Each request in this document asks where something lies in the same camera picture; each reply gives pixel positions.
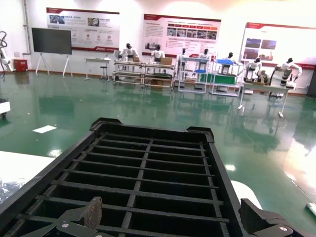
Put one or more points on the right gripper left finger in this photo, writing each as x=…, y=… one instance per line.
x=81, y=219

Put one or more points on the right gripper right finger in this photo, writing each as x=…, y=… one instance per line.
x=256, y=222

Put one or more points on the black slotted container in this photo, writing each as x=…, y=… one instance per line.
x=138, y=172

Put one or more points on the white paper sheet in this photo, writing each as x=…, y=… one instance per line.
x=44, y=129

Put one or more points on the long white table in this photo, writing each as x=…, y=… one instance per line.
x=264, y=86

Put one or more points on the pipe rack with blue bin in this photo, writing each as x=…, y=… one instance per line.
x=224, y=79

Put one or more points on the black round stool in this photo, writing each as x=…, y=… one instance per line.
x=105, y=71

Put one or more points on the white humanoid robot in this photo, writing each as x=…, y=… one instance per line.
x=230, y=56
x=158, y=54
x=284, y=71
x=204, y=53
x=183, y=53
x=251, y=69
x=129, y=51

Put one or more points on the white side table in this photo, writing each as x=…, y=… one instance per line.
x=97, y=59

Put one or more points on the white pipe rack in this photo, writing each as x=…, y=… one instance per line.
x=192, y=74

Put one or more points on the red floor cabinet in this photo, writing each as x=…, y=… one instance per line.
x=20, y=65

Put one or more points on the black screen on white stand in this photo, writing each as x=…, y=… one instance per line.
x=51, y=40

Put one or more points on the pipe frame workbench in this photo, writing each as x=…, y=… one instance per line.
x=128, y=74
x=158, y=74

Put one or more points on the wall poster with purple photos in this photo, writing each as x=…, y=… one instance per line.
x=271, y=34

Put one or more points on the wall poster with round icons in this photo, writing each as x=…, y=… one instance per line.
x=98, y=27

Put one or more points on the wall poster with photo row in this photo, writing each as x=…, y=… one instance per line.
x=182, y=22

